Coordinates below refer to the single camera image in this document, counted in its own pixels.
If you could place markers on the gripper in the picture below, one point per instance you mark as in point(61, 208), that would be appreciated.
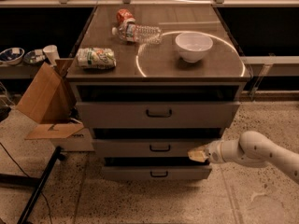
point(213, 152)

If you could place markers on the grey drawer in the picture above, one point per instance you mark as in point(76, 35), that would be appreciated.
point(161, 168)
point(149, 107)
point(149, 143)

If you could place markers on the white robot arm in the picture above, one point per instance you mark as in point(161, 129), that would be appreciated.
point(250, 149)

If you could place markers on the grey bottom drawer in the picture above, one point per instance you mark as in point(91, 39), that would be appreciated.
point(161, 168)

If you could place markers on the grey drawer cabinet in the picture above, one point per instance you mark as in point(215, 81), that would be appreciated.
point(160, 65)

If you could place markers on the grey top drawer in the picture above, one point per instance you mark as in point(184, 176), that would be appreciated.
point(149, 107)

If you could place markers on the white ceramic bowl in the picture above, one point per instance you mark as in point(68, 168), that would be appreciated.
point(193, 46)

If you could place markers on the clear plastic water bottle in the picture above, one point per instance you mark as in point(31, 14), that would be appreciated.
point(141, 34)

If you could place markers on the green white chip bag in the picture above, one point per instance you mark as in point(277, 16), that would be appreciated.
point(96, 58)

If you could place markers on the open cardboard box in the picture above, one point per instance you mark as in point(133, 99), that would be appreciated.
point(49, 101)

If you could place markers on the red soda can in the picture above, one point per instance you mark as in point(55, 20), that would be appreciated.
point(124, 17)

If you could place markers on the white paper cup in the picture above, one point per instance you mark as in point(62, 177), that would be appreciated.
point(52, 54)

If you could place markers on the blue white bowl right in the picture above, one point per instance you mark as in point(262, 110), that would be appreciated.
point(34, 57)

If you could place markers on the blue white bowl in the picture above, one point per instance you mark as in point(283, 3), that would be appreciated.
point(34, 57)
point(12, 56)

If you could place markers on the black stand leg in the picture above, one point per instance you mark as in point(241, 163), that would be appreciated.
point(37, 183)

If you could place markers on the blue white bowl left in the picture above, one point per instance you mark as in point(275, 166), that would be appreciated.
point(12, 56)

